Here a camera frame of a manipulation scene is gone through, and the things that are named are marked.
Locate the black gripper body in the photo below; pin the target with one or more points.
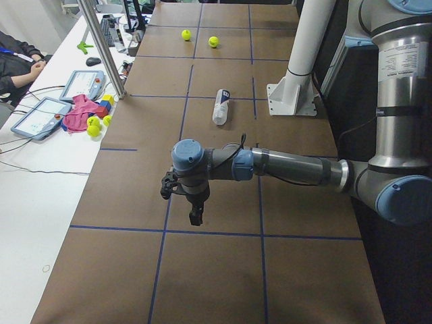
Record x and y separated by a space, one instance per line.
198 198

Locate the clear tennis ball can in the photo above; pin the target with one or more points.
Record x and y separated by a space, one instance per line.
220 110

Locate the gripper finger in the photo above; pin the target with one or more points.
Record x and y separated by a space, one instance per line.
196 214

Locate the pink cloth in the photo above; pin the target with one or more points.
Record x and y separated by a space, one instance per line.
76 119

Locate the teach pendant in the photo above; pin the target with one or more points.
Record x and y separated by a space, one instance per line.
83 82
43 119

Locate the tennis ball inner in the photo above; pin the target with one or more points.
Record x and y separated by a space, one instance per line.
213 41

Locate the blue cube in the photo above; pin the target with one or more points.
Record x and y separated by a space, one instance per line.
105 104

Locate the black computer mouse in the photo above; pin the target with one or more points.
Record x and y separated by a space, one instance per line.
92 61

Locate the yellow cube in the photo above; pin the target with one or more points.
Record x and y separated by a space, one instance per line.
107 98

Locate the white mounting post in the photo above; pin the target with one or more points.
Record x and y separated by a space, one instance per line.
294 94

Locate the black keyboard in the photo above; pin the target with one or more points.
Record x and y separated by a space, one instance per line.
107 23

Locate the spare tennis ball three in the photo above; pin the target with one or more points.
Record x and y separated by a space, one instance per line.
107 120

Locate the teach pendant near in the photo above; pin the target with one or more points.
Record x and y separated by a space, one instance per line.
43 119

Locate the spare tennis ball two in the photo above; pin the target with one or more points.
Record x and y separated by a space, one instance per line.
93 131

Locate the green plastic tool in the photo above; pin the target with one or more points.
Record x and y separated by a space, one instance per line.
83 46

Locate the aluminium frame post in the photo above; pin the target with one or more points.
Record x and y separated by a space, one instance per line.
106 57

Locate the seated person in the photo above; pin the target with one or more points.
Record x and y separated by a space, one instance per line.
21 64

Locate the tennis ball near edge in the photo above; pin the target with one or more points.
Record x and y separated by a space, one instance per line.
186 35

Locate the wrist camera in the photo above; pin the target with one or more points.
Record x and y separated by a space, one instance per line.
169 184

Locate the teach pendant far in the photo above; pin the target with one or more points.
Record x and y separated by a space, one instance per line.
83 82

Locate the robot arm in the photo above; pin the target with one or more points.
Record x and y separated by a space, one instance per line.
394 182

